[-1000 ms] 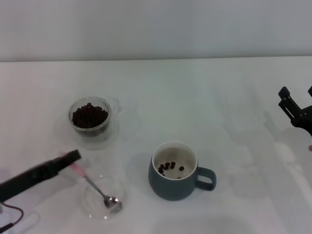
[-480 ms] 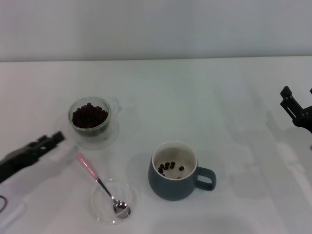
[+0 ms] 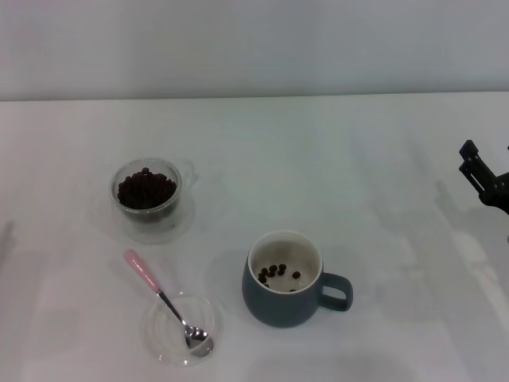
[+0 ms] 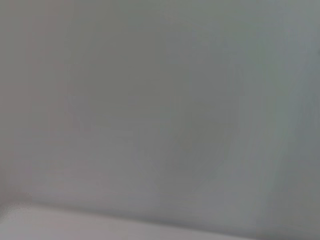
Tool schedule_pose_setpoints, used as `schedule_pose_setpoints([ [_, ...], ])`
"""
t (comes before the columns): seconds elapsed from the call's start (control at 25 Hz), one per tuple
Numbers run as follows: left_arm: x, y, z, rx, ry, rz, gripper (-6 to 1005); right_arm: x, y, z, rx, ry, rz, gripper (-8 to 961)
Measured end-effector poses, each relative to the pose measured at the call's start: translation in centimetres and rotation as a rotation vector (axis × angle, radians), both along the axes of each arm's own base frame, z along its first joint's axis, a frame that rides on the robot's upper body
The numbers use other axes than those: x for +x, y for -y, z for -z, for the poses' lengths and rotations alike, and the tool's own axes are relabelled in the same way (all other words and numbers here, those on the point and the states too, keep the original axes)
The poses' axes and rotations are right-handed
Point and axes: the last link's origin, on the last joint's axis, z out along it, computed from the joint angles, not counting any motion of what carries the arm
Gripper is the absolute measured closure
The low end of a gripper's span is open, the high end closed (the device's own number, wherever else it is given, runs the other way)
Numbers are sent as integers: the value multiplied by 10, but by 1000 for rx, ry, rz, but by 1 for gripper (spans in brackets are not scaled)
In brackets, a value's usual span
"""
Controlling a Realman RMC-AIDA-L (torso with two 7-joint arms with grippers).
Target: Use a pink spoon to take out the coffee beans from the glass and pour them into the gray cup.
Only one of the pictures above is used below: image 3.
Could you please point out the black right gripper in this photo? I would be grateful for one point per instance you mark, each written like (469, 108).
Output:
(501, 195)

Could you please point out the coffee beans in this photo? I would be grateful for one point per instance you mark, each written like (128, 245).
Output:
(147, 191)
(272, 271)

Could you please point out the dark blue ceramic mug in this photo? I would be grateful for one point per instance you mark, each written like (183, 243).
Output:
(278, 308)

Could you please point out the clear glass saucer under cup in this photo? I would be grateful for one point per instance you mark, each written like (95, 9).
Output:
(181, 224)

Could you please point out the coffee beans in glass cup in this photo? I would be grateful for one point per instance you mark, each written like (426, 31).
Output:
(147, 191)

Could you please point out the clear glass cup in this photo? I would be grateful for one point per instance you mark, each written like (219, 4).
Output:
(119, 207)

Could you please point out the clear glass spoon dish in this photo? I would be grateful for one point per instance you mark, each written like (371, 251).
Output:
(159, 350)

